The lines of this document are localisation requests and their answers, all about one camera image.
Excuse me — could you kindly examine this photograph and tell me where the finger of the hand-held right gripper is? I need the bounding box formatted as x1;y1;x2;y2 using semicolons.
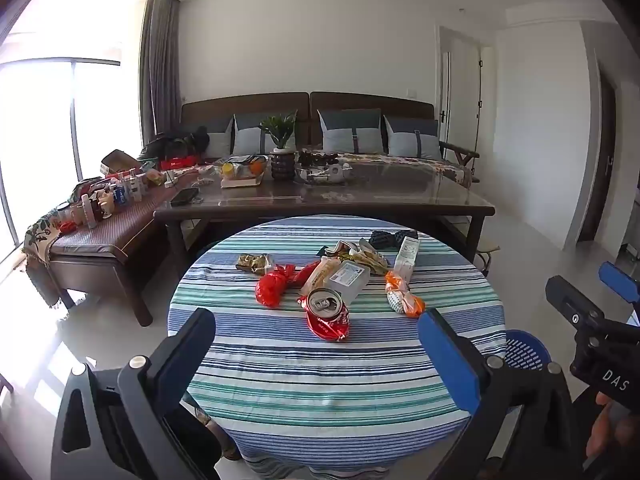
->
545;275;608;335
598;261;640;306

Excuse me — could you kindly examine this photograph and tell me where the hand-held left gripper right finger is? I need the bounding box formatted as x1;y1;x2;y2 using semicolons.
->
417;308;591;480

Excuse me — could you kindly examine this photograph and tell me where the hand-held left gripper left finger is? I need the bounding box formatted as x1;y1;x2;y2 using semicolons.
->
50;307;217;480

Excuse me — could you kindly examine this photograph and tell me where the blue plastic basket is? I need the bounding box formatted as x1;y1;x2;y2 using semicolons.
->
500;329;553;413

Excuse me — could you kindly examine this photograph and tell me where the gold foil wrapper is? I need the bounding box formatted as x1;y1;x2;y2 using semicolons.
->
236;252;276;276

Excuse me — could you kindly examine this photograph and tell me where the green cracker packet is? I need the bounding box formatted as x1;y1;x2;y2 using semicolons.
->
350;250;390;276

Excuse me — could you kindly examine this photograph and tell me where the clear plastic box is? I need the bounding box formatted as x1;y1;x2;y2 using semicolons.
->
327;259;372;306

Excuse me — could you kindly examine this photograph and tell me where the crushed red can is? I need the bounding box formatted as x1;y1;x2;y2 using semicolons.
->
298;287;352;343

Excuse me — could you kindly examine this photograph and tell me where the red yellow white wrapper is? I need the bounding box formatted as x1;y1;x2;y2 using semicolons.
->
320;240;371;261

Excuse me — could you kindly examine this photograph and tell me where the person's right hand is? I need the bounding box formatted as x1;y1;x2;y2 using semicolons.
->
585;392;640;461

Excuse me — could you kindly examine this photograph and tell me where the orange snack wrapper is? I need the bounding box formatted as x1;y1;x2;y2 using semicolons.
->
384;271;427;318

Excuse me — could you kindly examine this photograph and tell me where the red plastic bag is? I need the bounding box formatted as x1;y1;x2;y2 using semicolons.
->
255;259;321;308

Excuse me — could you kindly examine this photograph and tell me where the long white box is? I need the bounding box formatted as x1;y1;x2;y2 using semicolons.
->
392;237;421;283

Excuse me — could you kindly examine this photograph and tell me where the dark door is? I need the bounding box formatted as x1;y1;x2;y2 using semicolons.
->
580;75;618;246

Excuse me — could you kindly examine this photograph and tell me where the striped tablecloth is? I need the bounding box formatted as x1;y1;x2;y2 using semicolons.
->
167;216;507;473

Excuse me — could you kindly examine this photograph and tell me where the black mesh item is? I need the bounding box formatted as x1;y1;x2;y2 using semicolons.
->
369;229;420;251

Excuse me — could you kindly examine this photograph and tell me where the wooden bench with brown mat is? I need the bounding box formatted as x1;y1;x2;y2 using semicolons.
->
50;170;201;328

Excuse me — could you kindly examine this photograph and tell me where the beige bread wrapper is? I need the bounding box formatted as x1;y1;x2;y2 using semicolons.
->
299;256;346;298

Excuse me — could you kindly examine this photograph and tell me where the black phone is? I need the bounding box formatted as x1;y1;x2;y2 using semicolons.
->
170;187;201;207

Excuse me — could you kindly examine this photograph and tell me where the group of bottles and cups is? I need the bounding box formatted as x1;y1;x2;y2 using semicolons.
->
55;165;151;233

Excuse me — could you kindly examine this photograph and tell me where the fruit tray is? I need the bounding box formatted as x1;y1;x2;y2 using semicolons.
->
220;155;266;188

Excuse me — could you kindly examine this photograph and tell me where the dark wooden coffee table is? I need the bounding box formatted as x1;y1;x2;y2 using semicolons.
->
152;157;496;273

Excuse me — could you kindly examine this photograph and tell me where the floral throw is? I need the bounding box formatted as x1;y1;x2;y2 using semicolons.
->
22;207;76;311

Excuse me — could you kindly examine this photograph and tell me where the floral sofa blanket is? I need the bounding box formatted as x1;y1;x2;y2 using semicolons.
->
300;145;473;188

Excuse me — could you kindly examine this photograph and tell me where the cardboard box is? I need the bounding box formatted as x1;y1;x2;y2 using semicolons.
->
100;149;143;176

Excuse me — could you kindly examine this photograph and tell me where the black bag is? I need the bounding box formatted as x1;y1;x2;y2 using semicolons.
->
142;126;211;161

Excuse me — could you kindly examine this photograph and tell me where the brown ribbed plant pot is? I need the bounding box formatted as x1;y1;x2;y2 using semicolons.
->
269;147;297;181

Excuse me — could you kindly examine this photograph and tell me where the plain grey pillow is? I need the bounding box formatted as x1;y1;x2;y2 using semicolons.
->
206;116;236;158

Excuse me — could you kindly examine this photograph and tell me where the tea tray with cups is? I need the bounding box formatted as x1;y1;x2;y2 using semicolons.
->
295;152;353;186

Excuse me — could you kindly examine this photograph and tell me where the green potted plant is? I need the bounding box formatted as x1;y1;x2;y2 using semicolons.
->
259;112;298;151

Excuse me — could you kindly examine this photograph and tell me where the white door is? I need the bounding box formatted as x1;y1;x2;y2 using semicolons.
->
439;27;483;153

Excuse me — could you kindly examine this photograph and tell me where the large window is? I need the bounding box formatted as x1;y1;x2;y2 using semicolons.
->
0;0;151;261

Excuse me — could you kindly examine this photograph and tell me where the dark wooden sofa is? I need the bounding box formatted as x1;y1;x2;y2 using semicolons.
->
177;91;481;186

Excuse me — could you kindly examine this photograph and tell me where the grey curtain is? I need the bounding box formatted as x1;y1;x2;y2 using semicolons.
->
139;0;182;156

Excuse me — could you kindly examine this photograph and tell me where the grey strapped pillow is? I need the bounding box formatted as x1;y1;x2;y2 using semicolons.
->
383;115;443;160
231;111;301;157
317;108;386;155

